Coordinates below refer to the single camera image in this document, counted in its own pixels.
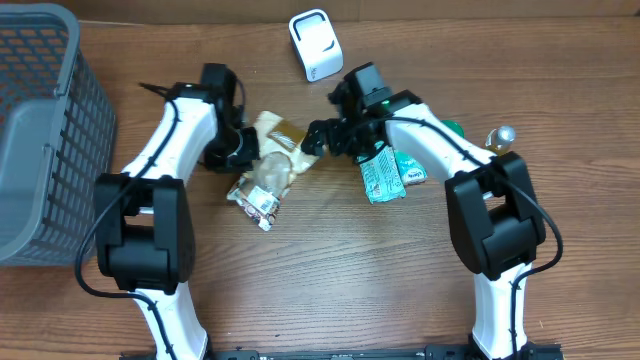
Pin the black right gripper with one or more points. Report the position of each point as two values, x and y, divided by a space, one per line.
339 132

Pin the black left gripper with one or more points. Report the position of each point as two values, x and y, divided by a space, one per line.
244 159

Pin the brown snack bag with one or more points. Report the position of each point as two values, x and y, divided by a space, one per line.
259 192

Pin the teal wipes packet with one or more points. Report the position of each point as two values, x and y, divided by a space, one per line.
380 174

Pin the small teal carton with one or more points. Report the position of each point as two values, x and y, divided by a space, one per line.
410 170

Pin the green lid jar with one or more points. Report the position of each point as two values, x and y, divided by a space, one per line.
454 126

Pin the yellow dish soap bottle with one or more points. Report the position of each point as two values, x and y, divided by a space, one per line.
499 140

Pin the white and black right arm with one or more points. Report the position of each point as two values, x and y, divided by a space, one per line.
495 221

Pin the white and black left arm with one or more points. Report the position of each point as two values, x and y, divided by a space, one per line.
143 231

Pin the white barcode scanner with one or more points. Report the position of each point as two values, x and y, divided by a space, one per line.
316 44

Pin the grey plastic mesh basket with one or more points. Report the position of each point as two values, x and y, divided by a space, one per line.
58 131

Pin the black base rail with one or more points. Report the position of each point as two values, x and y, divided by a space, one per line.
350 354

